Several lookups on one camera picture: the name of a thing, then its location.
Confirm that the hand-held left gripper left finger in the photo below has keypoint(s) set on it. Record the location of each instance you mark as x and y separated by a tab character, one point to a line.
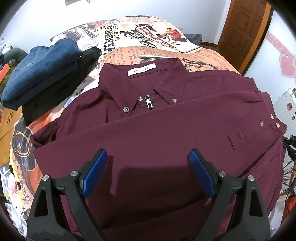
96	165

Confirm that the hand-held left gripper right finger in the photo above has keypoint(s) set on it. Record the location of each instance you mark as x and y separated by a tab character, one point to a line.
201	166

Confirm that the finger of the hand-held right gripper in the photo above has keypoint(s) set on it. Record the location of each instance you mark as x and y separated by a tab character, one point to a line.
290	143

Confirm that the maroon button-down shirt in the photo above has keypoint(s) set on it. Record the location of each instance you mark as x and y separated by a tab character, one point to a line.
150	115

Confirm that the person's right forearm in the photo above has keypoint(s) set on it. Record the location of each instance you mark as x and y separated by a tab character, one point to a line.
289	208

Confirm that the white suitcase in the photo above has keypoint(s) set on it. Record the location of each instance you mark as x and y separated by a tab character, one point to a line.
284	106

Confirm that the folded black garment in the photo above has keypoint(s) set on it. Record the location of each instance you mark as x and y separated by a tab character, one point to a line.
57	92

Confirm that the folded blue garment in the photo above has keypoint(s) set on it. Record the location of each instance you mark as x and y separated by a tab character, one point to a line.
39	69

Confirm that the brown wooden door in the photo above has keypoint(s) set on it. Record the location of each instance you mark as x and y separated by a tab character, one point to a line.
245	30

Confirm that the dark blue cloth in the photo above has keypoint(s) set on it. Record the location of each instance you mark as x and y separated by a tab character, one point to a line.
194	39

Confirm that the printed newspaper-pattern blanket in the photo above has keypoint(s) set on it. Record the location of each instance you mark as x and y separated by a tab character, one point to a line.
129	30

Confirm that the pink heart wall decoration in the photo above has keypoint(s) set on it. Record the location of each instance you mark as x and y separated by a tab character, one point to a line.
286	64

